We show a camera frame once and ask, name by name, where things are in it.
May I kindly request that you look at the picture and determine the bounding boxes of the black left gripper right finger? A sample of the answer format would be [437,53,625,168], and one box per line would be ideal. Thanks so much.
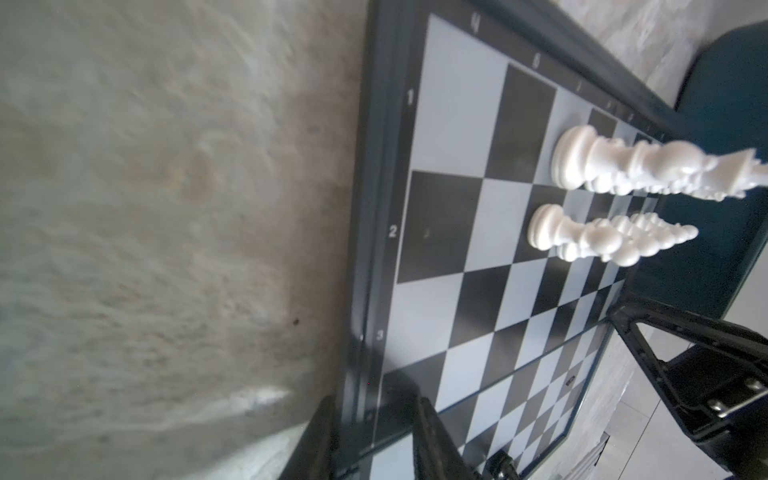
[412,397,475,480]

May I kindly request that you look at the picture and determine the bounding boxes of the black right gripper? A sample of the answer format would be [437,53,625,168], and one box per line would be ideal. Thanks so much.
[608,299,767,479]

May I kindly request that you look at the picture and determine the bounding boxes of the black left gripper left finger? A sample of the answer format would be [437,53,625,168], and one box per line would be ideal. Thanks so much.
[278,396,335,480]

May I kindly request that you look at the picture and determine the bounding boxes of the black white chessboard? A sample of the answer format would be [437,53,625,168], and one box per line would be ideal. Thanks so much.
[332,0,768,480]

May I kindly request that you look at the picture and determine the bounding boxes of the teal plastic tub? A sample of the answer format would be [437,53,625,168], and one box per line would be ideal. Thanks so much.
[628,21,767,318]

